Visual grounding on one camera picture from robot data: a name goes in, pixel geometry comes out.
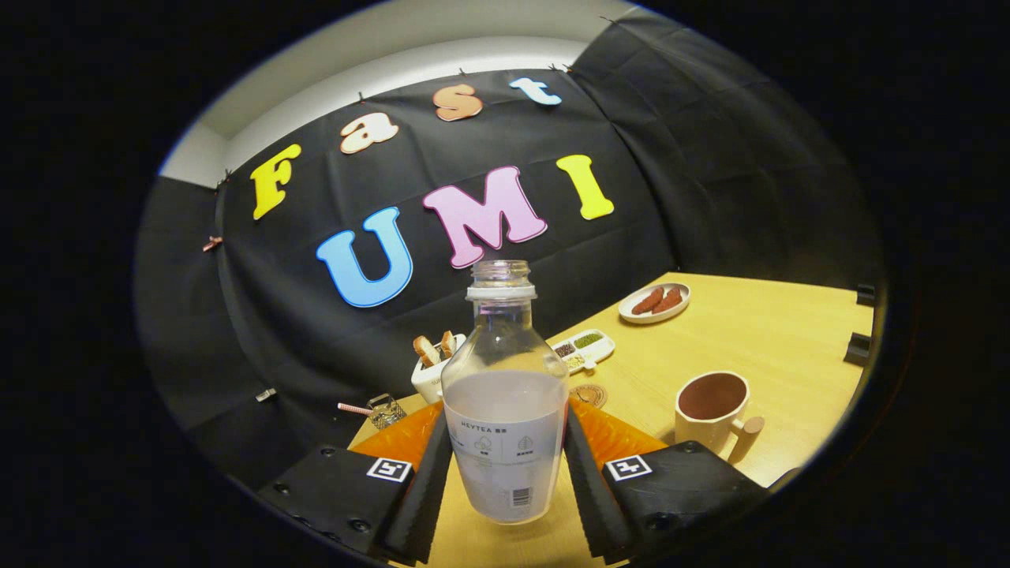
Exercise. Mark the pink striped straw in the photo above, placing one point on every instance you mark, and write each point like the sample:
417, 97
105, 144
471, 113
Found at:
353, 409

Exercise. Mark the pink clothes peg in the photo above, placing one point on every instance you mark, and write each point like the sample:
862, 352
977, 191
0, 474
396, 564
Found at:
211, 244

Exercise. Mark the toasted bread slice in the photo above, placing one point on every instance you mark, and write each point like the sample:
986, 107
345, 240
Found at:
447, 345
426, 351

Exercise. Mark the silver clip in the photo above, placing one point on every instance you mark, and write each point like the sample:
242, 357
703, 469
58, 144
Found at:
266, 394

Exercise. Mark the black backdrop cloth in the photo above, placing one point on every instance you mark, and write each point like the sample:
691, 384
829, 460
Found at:
316, 339

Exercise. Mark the black table clamp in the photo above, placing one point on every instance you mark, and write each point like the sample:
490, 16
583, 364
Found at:
865, 294
858, 349

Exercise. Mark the wooden table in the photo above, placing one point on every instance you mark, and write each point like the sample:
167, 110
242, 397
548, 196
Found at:
757, 331

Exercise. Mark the clear plastic juice bottle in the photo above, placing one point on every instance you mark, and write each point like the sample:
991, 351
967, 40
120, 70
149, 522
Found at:
505, 442

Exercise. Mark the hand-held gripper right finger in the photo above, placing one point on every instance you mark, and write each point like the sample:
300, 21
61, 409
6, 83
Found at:
592, 497

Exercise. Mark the white round plate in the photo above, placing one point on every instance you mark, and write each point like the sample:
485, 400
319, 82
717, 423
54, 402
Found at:
655, 318

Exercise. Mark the round wooden coaster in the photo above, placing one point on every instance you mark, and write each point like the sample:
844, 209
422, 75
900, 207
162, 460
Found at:
590, 394

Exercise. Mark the white toaster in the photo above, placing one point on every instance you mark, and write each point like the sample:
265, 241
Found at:
428, 383

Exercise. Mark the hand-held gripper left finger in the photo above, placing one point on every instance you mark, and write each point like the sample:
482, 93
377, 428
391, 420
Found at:
426, 505

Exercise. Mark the white divided grain dish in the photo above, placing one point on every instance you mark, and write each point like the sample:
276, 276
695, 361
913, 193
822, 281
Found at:
588, 351

